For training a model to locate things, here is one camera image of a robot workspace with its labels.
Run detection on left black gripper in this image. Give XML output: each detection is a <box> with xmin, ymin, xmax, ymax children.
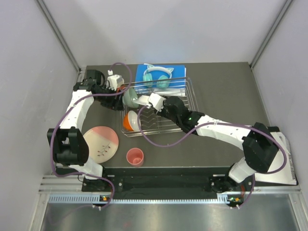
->
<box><xmin>95</xmin><ymin>85</ymin><xmax>124</xmax><ymax>111</ymax></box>

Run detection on mint green bowl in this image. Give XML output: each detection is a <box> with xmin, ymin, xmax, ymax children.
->
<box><xmin>122</xmin><ymin>88</ymin><xmax>139</xmax><ymax>109</ymax></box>

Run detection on orange white bowl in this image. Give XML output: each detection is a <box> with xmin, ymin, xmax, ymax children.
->
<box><xmin>123</xmin><ymin>110</ymin><xmax>140</xmax><ymax>132</ymax></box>

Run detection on chrome wire dish rack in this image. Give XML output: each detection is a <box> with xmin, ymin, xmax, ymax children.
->
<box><xmin>121</xmin><ymin>77</ymin><xmax>203</xmax><ymax>137</ymax></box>

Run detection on white blue-rimmed plate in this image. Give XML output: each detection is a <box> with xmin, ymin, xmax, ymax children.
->
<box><xmin>133</xmin><ymin>95</ymin><xmax>150</xmax><ymax>106</ymax></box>

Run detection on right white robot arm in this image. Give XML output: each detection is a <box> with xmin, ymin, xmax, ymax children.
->
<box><xmin>157</xmin><ymin>96</ymin><xmax>286</xmax><ymax>191</ymax></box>

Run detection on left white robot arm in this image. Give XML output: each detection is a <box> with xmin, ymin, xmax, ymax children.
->
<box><xmin>47</xmin><ymin>70</ymin><xmax>124</xmax><ymax>191</ymax></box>

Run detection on teal cat-ear headphones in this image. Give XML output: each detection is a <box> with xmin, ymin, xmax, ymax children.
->
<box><xmin>142</xmin><ymin>64</ymin><xmax>174</xmax><ymax>90</ymax></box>

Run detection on blue book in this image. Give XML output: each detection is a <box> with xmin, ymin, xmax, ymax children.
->
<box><xmin>134</xmin><ymin>64</ymin><xmax>186</xmax><ymax>97</ymax></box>

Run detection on pink cream floral plate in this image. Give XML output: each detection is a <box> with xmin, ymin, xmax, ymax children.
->
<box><xmin>83</xmin><ymin>126</ymin><xmax>119</xmax><ymax>164</ymax></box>

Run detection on pink plastic cup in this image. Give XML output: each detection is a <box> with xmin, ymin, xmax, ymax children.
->
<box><xmin>126</xmin><ymin>148</ymin><xmax>144</xmax><ymax>167</ymax></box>

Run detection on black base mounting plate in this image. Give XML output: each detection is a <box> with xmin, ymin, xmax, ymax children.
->
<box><xmin>55</xmin><ymin>167</ymin><xmax>256</xmax><ymax>200</ymax></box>

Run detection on white paper sheet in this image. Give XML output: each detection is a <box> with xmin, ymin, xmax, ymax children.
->
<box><xmin>255</xmin><ymin>127</ymin><xmax>298</xmax><ymax>186</ymax></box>

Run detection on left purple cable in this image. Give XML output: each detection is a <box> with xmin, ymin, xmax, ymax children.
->
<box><xmin>51</xmin><ymin>62</ymin><xmax>134</xmax><ymax>209</ymax></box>

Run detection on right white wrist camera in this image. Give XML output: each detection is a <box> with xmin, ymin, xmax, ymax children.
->
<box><xmin>148</xmin><ymin>93</ymin><xmax>166</xmax><ymax>112</ymax></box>

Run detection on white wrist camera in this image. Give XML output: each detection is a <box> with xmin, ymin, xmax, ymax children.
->
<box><xmin>148</xmin><ymin>93</ymin><xmax>166</xmax><ymax>112</ymax></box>
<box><xmin>107</xmin><ymin>70</ymin><xmax>124</xmax><ymax>91</ymax></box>

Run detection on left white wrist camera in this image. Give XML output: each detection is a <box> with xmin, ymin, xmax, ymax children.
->
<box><xmin>107</xmin><ymin>70</ymin><xmax>124</xmax><ymax>91</ymax></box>

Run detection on grey slotted cable duct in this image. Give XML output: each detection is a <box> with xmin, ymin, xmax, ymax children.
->
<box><xmin>48</xmin><ymin>194</ymin><xmax>241</xmax><ymax>205</ymax></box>

